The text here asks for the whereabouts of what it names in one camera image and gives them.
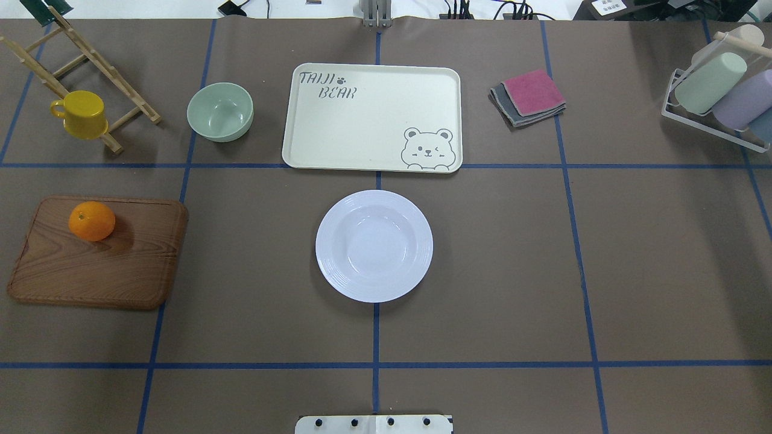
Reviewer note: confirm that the beige cup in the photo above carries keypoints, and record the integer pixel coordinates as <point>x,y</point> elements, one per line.
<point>748,33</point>

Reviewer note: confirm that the white round plate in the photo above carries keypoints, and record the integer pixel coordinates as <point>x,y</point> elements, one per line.
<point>374,246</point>

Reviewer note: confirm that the aluminium post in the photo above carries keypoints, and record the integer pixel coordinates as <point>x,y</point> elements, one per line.
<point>376,13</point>

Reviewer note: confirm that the yellow mug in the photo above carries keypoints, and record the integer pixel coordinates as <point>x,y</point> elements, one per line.
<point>82,113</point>

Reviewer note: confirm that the pink cloth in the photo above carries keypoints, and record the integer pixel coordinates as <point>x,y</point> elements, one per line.
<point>533,93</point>

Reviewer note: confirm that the purple cup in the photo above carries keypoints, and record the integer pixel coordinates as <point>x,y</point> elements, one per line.
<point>745,102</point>

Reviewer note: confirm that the grey cloth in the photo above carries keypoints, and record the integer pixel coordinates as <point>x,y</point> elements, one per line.
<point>503,101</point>

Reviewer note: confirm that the green cup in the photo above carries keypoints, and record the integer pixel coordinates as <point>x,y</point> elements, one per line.
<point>702,89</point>

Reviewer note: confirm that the blue cup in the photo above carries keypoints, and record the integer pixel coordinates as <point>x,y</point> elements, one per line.
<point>761,127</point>

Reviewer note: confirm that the orange fruit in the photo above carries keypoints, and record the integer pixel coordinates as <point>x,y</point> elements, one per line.
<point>92,221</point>

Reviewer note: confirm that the wooden cutting board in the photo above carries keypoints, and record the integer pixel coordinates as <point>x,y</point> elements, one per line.
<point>134,268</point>

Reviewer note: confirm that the white cup rack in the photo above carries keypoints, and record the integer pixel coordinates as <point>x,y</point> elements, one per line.
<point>758,60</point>

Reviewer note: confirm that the green bowl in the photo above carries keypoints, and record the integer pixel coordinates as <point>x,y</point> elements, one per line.
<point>221,112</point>

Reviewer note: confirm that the cream bear tray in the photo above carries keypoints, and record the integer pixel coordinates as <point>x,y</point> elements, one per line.
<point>374,118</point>

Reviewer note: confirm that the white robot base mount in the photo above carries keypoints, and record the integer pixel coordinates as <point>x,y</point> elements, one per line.
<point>431,423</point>

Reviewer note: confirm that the green clamp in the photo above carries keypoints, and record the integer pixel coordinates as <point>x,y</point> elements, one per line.
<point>39,10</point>

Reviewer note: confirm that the wooden drying rack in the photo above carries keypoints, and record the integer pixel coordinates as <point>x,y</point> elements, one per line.
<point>87,53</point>

